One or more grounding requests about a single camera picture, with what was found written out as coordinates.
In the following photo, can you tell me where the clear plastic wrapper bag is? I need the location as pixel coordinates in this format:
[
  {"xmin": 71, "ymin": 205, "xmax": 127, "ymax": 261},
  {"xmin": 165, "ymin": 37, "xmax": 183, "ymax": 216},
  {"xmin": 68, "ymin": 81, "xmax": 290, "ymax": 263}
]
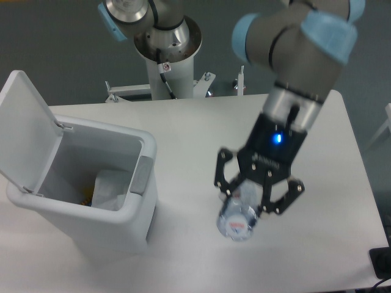
[{"xmin": 91, "ymin": 170, "xmax": 131, "ymax": 211}]

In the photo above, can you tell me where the clear plastic water bottle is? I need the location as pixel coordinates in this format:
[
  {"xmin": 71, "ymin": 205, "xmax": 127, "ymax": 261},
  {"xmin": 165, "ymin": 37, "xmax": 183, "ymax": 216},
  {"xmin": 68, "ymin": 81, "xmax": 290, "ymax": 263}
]
[{"xmin": 216, "ymin": 180, "xmax": 260, "ymax": 241}]

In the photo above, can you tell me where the colourful trash in can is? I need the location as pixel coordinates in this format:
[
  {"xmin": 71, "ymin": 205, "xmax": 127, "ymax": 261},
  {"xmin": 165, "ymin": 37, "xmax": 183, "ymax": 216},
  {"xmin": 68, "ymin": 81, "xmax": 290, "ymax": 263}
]
[{"xmin": 80, "ymin": 190, "xmax": 93, "ymax": 206}]

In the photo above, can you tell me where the white furniture leg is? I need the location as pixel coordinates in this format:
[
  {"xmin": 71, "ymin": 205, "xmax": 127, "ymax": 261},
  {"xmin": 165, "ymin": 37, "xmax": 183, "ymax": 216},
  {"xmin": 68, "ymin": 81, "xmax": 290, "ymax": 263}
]
[{"xmin": 367, "ymin": 103, "xmax": 390, "ymax": 150}]

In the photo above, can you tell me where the black device at edge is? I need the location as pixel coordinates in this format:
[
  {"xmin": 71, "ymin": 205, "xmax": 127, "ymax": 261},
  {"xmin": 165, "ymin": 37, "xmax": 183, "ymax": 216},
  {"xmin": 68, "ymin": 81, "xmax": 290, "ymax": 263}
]
[{"xmin": 369, "ymin": 247, "xmax": 390, "ymax": 279}]

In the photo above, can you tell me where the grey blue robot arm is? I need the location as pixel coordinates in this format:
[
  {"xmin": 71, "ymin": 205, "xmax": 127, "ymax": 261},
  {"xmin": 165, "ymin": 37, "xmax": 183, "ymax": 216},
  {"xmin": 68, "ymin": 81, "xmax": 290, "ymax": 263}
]
[{"xmin": 98, "ymin": 1, "xmax": 365, "ymax": 219}]

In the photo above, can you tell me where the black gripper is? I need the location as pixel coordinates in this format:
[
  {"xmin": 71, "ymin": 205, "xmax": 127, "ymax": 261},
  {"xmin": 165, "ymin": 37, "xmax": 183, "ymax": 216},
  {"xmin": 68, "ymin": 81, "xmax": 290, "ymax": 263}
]
[{"xmin": 214, "ymin": 114, "xmax": 307, "ymax": 216}]

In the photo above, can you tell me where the white trash can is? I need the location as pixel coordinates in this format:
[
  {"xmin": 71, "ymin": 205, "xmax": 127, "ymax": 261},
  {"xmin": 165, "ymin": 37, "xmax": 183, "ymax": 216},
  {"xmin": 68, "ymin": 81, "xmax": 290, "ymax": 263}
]
[{"xmin": 1, "ymin": 115, "xmax": 157, "ymax": 254}]

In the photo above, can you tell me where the white trash can lid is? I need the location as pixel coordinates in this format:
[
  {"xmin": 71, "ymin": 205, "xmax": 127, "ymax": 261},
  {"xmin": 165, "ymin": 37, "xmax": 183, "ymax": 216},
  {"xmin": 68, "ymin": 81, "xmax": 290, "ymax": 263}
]
[{"xmin": 1, "ymin": 70, "xmax": 73, "ymax": 194}]

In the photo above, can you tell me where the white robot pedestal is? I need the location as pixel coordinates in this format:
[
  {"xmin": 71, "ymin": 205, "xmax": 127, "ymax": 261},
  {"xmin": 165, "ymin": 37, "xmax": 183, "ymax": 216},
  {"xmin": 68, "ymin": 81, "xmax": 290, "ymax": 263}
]
[{"xmin": 134, "ymin": 16, "xmax": 202, "ymax": 100}]

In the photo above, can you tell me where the black cable on pedestal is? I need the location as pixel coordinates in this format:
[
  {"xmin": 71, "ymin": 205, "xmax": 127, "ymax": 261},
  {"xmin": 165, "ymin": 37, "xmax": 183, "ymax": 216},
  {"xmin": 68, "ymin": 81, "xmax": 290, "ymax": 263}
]
[{"xmin": 155, "ymin": 48, "xmax": 178, "ymax": 100}]

